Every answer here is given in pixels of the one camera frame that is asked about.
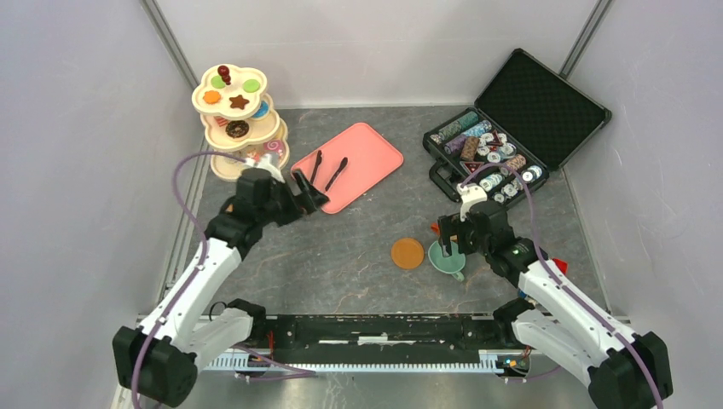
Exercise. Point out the blue donut toy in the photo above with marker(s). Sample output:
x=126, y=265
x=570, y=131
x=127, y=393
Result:
x=262, y=111

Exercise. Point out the pink serving tray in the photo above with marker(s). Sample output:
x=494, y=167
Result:
x=372, y=159

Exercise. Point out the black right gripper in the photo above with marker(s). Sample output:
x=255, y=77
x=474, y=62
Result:
x=451, y=224

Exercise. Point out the black poker chip case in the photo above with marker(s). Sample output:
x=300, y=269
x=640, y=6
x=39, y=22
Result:
x=527, y=123

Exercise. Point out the white cupcake toy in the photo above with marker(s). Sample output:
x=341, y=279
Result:
x=234, y=159

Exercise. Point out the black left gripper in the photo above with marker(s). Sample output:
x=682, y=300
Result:
x=311, y=198

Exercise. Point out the brown star cookie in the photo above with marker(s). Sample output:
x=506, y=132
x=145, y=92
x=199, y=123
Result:
x=238, y=102

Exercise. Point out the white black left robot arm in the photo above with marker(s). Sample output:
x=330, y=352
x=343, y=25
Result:
x=162, y=358

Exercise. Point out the red toy block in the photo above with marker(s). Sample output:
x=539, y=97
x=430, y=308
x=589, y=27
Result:
x=561, y=265

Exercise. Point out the pink slice cake toy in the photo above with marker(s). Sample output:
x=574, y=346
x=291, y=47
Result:
x=221, y=122

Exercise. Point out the orange round coaster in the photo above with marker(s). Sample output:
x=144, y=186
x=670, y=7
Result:
x=407, y=253

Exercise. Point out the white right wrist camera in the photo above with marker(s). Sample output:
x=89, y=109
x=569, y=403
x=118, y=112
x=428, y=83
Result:
x=470, y=195

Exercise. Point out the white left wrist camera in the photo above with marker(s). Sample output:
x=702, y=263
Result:
x=267, y=162

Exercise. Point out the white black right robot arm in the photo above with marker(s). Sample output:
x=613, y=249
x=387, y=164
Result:
x=619, y=367

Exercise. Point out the orange flower cookie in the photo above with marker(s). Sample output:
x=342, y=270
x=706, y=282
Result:
x=211, y=97

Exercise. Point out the teal green cup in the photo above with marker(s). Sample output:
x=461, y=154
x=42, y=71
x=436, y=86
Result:
x=451, y=265

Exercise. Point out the black metal food tongs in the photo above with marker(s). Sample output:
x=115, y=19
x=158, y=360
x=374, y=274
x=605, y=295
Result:
x=325, y=172

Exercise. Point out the pink swirl cake toy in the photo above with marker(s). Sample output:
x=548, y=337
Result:
x=276, y=146

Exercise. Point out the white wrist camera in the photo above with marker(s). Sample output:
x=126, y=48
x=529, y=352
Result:
x=470, y=195
x=267, y=162

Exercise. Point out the cream three-tier dessert stand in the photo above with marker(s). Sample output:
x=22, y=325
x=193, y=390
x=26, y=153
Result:
x=272, y=127

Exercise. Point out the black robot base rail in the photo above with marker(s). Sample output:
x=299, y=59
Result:
x=394, y=343

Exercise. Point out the green round cookie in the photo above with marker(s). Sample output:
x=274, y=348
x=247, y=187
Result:
x=251, y=85
x=217, y=82

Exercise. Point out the chocolate donut toy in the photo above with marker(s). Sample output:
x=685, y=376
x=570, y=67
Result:
x=237, y=129

